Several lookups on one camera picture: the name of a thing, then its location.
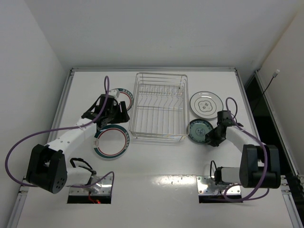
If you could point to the metal base plate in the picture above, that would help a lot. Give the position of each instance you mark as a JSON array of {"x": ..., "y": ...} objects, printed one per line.
[
  {"x": 207, "y": 187},
  {"x": 102, "y": 188}
]

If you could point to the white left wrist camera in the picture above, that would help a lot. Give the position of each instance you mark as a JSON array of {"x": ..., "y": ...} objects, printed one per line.
[{"x": 115, "y": 93}]

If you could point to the chrome wire dish rack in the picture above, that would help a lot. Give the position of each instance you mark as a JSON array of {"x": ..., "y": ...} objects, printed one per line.
[{"x": 160, "y": 109}]

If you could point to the white plate with teal rim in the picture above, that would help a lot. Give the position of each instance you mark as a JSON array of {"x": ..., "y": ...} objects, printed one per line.
[{"x": 206, "y": 105}]

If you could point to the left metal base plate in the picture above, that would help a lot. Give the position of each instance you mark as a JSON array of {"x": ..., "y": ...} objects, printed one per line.
[{"x": 102, "y": 188}]

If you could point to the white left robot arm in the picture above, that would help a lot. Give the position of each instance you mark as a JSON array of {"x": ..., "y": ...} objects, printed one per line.
[{"x": 51, "y": 166}]

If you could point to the plate with teal red rings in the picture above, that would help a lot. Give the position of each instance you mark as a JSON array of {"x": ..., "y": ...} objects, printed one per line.
[{"x": 111, "y": 142}]

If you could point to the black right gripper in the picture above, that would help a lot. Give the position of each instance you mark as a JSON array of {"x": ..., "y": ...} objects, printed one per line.
[{"x": 213, "y": 137}]

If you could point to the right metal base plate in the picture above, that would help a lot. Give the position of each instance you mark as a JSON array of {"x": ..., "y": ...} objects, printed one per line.
[{"x": 207, "y": 187}]

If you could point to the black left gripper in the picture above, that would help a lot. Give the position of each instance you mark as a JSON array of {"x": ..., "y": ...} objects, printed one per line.
[{"x": 121, "y": 114}]

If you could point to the small green patterned plate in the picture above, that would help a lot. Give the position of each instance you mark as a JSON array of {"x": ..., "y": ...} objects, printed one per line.
[{"x": 198, "y": 129}]

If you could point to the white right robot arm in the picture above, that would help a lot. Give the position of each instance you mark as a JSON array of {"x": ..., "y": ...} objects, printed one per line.
[{"x": 260, "y": 163}]

